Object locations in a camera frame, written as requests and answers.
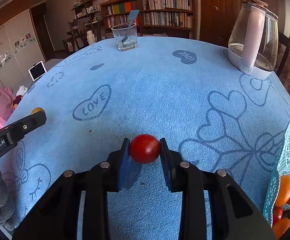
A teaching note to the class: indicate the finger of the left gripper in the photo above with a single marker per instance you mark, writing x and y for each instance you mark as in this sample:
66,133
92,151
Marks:
17,130

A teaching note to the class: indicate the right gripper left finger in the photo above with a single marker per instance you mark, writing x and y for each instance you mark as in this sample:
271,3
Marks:
56,214

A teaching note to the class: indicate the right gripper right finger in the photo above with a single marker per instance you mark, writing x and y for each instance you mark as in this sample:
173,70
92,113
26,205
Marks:
233,214

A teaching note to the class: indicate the red cherry tomato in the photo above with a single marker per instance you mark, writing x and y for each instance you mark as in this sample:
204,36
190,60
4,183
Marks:
144,149
277,214

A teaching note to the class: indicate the small mandarin orange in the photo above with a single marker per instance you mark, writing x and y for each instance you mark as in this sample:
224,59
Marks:
281,227

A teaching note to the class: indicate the tan round longan fruit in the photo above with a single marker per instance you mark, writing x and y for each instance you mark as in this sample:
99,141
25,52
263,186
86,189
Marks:
37,109

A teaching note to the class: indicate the white tablet on stand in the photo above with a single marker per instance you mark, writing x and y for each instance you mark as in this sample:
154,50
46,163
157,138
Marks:
37,70

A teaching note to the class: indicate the light blue lattice basket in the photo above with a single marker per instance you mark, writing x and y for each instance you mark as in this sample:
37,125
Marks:
281,167

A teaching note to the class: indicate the white thermos flask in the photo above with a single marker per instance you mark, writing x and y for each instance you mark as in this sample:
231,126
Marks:
90,37

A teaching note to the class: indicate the dark wooden side shelf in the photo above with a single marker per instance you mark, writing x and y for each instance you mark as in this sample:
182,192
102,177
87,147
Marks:
86,17

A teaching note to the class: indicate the blue love print tablecloth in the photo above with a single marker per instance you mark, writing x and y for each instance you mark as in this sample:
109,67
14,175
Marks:
184,91

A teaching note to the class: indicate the clear drinking glass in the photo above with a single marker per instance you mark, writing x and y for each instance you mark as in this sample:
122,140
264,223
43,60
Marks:
118,32

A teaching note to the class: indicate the spoon in glass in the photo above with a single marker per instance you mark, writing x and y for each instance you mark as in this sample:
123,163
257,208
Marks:
132,16

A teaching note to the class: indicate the dark wooden chair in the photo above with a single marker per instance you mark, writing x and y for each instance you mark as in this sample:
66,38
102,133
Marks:
285,41

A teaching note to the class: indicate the wooden bookshelf with books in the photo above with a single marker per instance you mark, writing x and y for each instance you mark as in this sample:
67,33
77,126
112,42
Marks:
175,18

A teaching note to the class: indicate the brown wooden door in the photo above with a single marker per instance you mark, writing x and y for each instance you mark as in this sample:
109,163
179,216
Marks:
217,20

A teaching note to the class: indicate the glass kettle white handle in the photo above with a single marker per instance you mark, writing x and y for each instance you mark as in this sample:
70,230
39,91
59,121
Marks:
253,44

